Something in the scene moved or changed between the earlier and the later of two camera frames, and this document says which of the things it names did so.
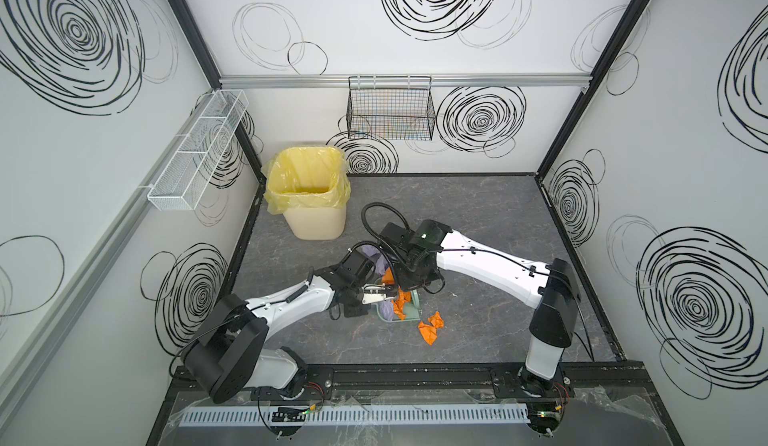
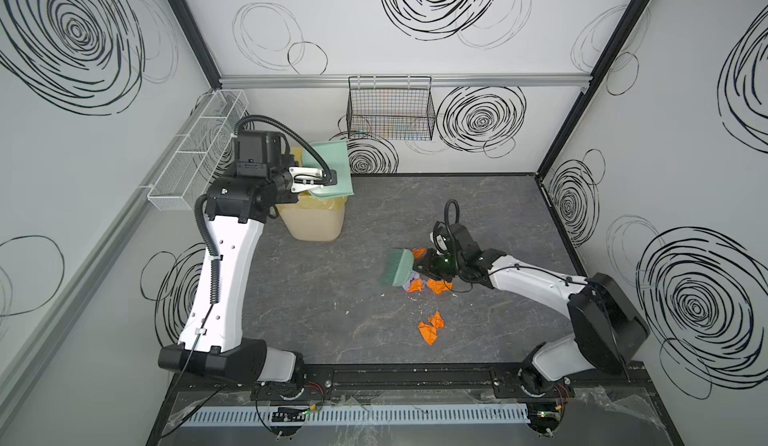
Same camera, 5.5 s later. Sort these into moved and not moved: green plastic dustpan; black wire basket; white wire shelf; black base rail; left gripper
Moved: green plastic dustpan; left gripper
Not moved: white wire shelf; black wire basket; black base rail
